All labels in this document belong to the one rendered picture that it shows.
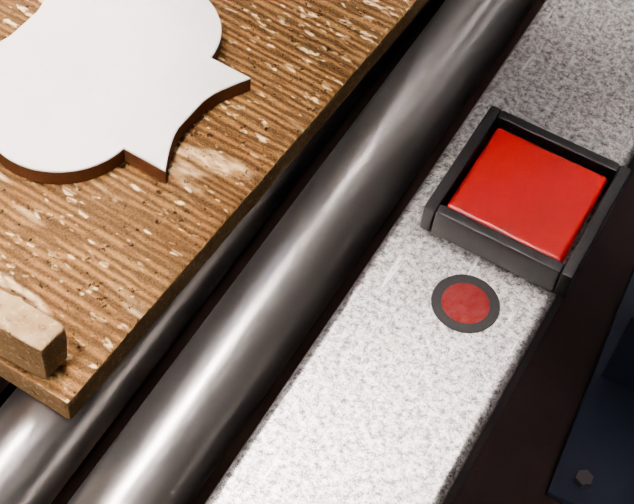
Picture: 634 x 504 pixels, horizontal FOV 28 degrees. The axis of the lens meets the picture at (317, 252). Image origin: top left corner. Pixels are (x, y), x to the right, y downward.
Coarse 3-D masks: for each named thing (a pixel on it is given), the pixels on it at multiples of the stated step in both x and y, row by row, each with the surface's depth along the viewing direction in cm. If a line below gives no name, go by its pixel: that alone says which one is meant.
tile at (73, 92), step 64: (64, 0) 62; (128, 0) 63; (192, 0) 63; (0, 64) 60; (64, 64) 60; (128, 64) 60; (192, 64) 61; (0, 128) 57; (64, 128) 58; (128, 128) 58
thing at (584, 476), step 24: (624, 312) 168; (624, 336) 154; (600, 360) 163; (624, 360) 157; (600, 384) 161; (624, 384) 161; (600, 408) 159; (624, 408) 159; (576, 432) 157; (600, 432) 157; (624, 432) 157; (576, 456) 155; (600, 456) 155; (624, 456) 155; (552, 480) 153; (576, 480) 152; (600, 480) 153; (624, 480) 153
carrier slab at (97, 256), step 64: (0, 0) 63; (256, 0) 65; (320, 0) 65; (384, 0) 66; (256, 64) 62; (320, 64) 63; (192, 128) 60; (256, 128) 60; (0, 192) 57; (64, 192) 57; (128, 192) 57; (192, 192) 57; (256, 192) 58; (0, 256) 55; (64, 256) 55; (128, 256) 55; (192, 256) 55; (64, 320) 53; (128, 320) 53; (64, 384) 51
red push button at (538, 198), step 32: (480, 160) 61; (512, 160) 61; (544, 160) 61; (480, 192) 60; (512, 192) 60; (544, 192) 60; (576, 192) 60; (512, 224) 59; (544, 224) 59; (576, 224) 59
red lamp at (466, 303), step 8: (448, 288) 58; (456, 288) 58; (464, 288) 58; (472, 288) 58; (448, 296) 58; (456, 296) 58; (464, 296) 58; (472, 296) 58; (480, 296) 58; (448, 304) 57; (456, 304) 57; (464, 304) 57; (472, 304) 57; (480, 304) 57; (488, 304) 58; (448, 312) 57; (456, 312) 57; (464, 312) 57; (472, 312) 57; (480, 312) 57; (456, 320) 57; (464, 320) 57; (472, 320) 57; (480, 320) 57
